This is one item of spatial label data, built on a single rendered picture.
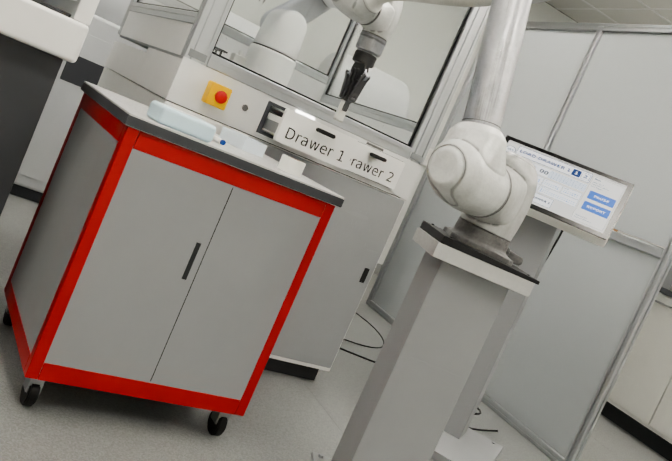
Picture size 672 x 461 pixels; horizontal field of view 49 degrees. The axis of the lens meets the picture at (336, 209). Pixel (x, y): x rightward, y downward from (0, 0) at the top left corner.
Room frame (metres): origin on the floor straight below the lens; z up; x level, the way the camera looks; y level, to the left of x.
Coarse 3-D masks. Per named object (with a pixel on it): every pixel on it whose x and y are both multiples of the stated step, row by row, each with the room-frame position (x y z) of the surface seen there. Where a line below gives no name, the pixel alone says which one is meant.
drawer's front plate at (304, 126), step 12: (288, 120) 2.36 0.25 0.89; (300, 120) 2.38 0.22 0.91; (312, 120) 2.40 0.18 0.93; (276, 132) 2.35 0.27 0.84; (288, 132) 2.36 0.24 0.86; (300, 132) 2.39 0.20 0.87; (312, 132) 2.41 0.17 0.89; (336, 132) 2.45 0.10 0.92; (288, 144) 2.37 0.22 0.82; (300, 144) 2.40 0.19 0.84; (312, 144) 2.42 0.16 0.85; (324, 144) 2.44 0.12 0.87; (336, 144) 2.46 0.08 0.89; (348, 144) 2.48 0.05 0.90; (324, 156) 2.45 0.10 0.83; (336, 156) 2.47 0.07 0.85; (348, 156) 2.50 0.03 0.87
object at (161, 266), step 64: (128, 128) 1.68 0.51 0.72; (64, 192) 1.95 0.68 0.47; (128, 192) 1.71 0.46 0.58; (192, 192) 1.79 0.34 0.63; (256, 192) 1.87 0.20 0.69; (320, 192) 1.95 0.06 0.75; (64, 256) 1.75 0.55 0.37; (128, 256) 1.74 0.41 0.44; (192, 256) 1.82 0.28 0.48; (256, 256) 1.91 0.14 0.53; (64, 320) 1.70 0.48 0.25; (128, 320) 1.77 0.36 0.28; (192, 320) 1.86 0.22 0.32; (256, 320) 1.95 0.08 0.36; (64, 384) 1.73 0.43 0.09; (128, 384) 1.81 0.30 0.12; (192, 384) 1.90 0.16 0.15; (256, 384) 1.99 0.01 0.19
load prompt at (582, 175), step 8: (520, 152) 2.92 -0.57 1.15; (528, 152) 2.92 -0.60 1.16; (536, 152) 2.92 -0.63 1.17; (536, 160) 2.89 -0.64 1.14; (544, 160) 2.89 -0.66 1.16; (552, 160) 2.89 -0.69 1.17; (552, 168) 2.86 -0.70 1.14; (560, 168) 2.86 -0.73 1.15; (568, 168) 2.86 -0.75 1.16; (576, 168) 2.86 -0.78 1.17; (576, 176) 2.83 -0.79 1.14; (584, 176) 2.83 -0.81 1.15; (592, 176) 2.83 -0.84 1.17
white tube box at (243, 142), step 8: (224, 128) 2.21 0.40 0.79; (224, 136) 2.19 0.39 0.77; (232, 136) 2.17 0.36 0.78; (240, 136) 2.15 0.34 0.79; (232, 144) 2.16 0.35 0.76; (240, 144) 2.14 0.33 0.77; (248, 144) 2.14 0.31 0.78; (256, 144) 2.16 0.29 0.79; (256, 152) 2.17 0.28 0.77; (264, 152) 2.19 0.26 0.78
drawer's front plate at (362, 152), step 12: (360, 144) 2.67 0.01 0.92; (360, 156) 2.68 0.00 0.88; (384, 156) 2.73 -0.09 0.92; (348, 168) 2.66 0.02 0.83; (360, 168) 2.69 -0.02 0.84; (372, 168) 2.72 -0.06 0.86; (384, 168) 2.74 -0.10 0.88; (396, 168) 2.77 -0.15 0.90; (372, 180) 2.73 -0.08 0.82; (384, 180) 2.75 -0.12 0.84; (396, 180) 2.78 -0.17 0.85
